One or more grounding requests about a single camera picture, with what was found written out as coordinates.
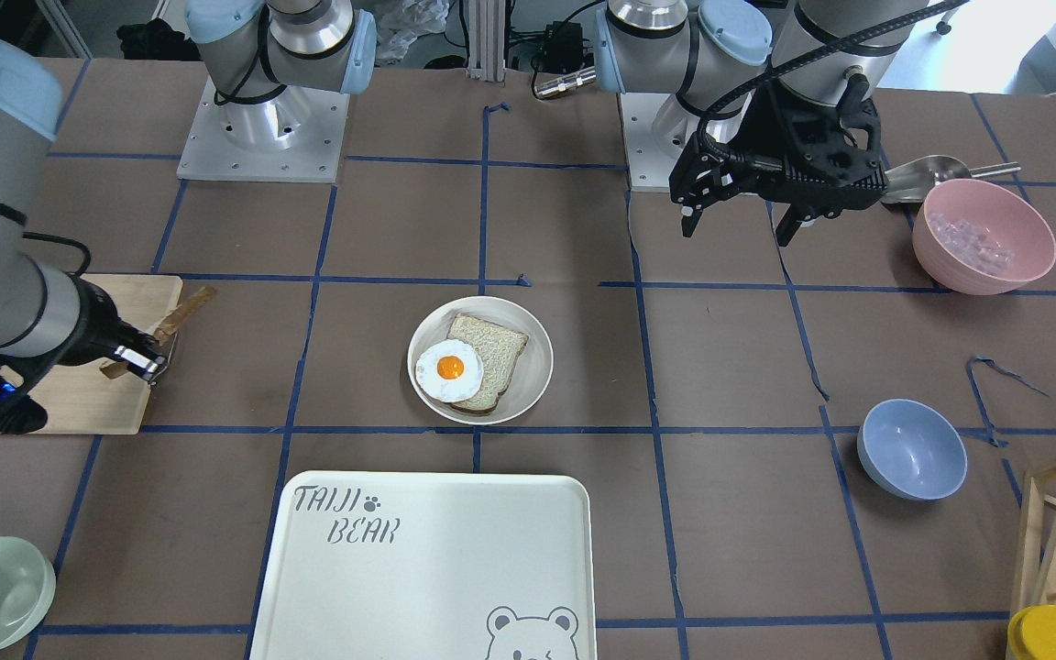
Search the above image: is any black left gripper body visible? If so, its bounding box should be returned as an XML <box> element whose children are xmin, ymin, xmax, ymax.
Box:
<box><xmin>711</xmin><ymin>82</ymin><xmax>888</xmax><ymax>206</ymax></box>

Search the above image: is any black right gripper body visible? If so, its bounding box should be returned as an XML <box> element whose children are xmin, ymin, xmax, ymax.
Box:
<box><xmin>79</xmin><ymin>316</ymin><xmax>167</xmax><ymax>381</ymax></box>

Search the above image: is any bread slice from board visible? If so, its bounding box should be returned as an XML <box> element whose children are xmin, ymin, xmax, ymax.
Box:
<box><xmin>100</xmin><ymin>287</ymin><xmax>216</xmax><ymax>383</ymax></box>

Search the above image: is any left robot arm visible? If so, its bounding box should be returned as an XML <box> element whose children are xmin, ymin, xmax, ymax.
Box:
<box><xmin>593</xmin><ymin>1</ymin><xmax>928</xmax><ymax>246</ymax></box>

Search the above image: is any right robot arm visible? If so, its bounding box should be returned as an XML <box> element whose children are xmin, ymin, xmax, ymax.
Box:
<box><xmin>0</xmin><ymin>40</ymin><xmax>168</xmax><ymax>435</ymax></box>

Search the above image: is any bread slice on plate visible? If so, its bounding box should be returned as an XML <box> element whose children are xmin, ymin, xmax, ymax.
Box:
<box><xmin>447</xmin><ymin>313</ymin><xmax>529</xmax><ymax>414</ymax></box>

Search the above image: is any cream round plate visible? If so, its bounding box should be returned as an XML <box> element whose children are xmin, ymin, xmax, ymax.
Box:
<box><xmin>406</xmin><ymin>296</ymin><xmax>555</xmax><ymax>425</ymax></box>

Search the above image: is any wooden cutting board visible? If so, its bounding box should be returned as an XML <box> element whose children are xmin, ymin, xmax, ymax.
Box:
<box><xmin>29</xmin><ymin>274</ymin><xmax>183</xmax><ymax>435</ymax></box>

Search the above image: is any metal scoop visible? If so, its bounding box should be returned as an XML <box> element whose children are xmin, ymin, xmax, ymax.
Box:
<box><xmin>880</xmin><ymin>155</ymin><xmax>1022</xmax><ymax>205</ymax></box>

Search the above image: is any pink bowl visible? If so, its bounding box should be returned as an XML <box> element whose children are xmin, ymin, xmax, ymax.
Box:
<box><xmin>912</xmin><ymin>180</ymin><xmax>1056</xmax><ymax>296</ymax></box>

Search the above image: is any black power adapter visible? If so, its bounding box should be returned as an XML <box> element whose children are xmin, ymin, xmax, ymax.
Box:
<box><xmin>538</xmin><ymin>21</ymin><xmax>586</xmax><ymax>72</ymax></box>

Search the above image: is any blue bowl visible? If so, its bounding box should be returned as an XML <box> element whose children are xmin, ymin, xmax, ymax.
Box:
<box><xmin>856</xmin><ymin>400</ymin><xmax>968</xmax><ymax>501</ymax></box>

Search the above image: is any fried egg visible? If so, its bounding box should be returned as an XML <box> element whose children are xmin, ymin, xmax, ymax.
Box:
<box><xmin>414</xmin><ymin>339</ymin><xmax>485</xmax><ymax>402</ymax></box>

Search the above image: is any cream bear serving tray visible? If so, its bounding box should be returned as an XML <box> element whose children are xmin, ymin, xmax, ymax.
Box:
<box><xmin>248</xmin><ymin>471</ymin><xmax>598</xmax><ymax>659</ymax></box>

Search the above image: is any yellow cup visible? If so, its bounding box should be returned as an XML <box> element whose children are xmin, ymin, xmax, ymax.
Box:
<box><xmin>1006</xmin><ymin>604</ymin><xmax>1056</xmax><ymax>659</ymax></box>

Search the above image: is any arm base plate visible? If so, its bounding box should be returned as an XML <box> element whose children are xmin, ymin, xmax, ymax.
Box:
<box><xmin>619</xmin><ymin>93</ymin><xmax>699</xmax><ymax>193</ymax></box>
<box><xmin>176</xmin><ymin>81</ymin><xmax>351</xmax><ymax>184</ymax></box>

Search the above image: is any aluminium frame post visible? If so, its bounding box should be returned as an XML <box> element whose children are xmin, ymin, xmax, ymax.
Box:
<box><xmin>458</xmin><ymin>1</ymin><xmax>510</xmax><ymax>83</ymax></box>

